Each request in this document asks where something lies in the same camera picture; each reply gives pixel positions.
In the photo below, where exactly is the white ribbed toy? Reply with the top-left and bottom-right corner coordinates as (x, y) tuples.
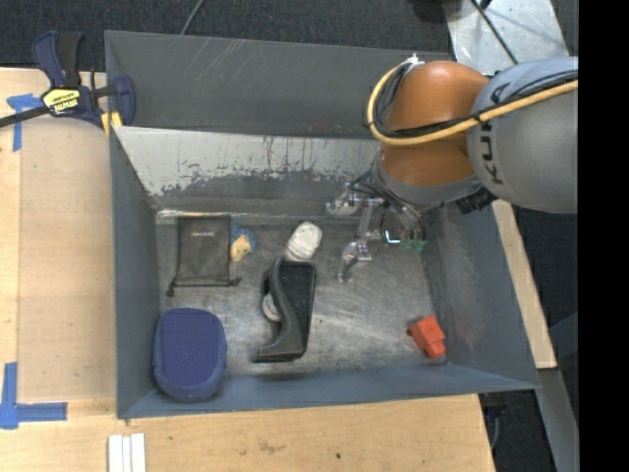
(283, 220), (324, 265)

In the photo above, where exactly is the blue oval case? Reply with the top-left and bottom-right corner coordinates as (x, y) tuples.
(151, 307), (229, 404)

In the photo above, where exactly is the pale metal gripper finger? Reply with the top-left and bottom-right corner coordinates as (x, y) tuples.
(324, 189), (358, 217)
(337, 240), (373, 284)

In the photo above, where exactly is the red-orange plastic block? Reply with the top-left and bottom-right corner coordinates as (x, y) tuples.
(406, 315), (448, 361)

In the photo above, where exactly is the blue and yellow toy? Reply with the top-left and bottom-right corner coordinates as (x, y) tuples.
(229, 218), (258, 264)

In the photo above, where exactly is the grey metal bin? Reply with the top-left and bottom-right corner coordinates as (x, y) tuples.
(103, 29), (543, 420)

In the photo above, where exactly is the black tape dispenser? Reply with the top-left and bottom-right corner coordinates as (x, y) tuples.
(250, 257), (317, 364)

